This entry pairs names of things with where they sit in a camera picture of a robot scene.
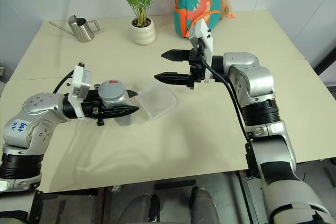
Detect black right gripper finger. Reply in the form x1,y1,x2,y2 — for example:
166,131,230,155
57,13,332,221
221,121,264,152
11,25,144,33
153,71,191,86
160,48,192,62

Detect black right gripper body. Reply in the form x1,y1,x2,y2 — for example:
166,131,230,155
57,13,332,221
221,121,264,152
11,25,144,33
187,38,209,90

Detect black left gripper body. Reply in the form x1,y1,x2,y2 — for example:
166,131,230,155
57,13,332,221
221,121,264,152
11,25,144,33
80,84,106,127

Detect clear plastic jar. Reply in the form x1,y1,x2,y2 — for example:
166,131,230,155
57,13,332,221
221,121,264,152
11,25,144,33
101,98,134,127

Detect grey jar lid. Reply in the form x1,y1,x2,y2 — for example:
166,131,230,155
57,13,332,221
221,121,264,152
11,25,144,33
97,79,129,104

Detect clear plastic container lid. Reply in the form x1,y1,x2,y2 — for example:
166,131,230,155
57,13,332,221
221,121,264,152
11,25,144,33
136,83,178,121

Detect green plant in white pot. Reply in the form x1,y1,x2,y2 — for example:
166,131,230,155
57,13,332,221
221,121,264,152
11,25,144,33
114,0,164,46

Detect teal dinosaur backpack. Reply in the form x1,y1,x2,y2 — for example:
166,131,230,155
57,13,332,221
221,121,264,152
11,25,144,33
173,0,224,38

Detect brown furry toy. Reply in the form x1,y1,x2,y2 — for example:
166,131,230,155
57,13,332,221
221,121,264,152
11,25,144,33
220,0,234,18

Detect steel watering can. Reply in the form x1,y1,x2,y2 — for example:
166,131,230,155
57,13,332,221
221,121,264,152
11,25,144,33
48,14,102,43

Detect dark rounded shape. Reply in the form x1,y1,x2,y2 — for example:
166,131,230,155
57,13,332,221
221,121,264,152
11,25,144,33
190,186,220,224
122,193,161,224

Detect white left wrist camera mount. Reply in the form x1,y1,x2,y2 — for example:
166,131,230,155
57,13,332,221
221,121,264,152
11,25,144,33
67,62,93,122

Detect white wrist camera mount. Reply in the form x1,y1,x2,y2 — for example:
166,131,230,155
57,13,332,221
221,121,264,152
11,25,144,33
67,62,93,122
188,18,214,83

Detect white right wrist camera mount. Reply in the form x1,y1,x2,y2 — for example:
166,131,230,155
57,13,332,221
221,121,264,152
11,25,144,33
188,18,214,83

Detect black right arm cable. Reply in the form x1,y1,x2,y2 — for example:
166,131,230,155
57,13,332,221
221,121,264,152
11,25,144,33
200,57,253,142

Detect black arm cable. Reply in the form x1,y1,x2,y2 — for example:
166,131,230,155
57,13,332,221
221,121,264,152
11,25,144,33
200,57,253,142
52,69,76,95

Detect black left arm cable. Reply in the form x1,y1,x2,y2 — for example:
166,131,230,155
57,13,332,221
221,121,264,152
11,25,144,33
52,69,76,95

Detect black table frame bar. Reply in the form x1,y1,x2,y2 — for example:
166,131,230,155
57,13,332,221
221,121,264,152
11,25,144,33
154,179,197,191

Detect black metal frame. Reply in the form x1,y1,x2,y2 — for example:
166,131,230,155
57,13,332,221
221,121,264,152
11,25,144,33
313,47,336,77

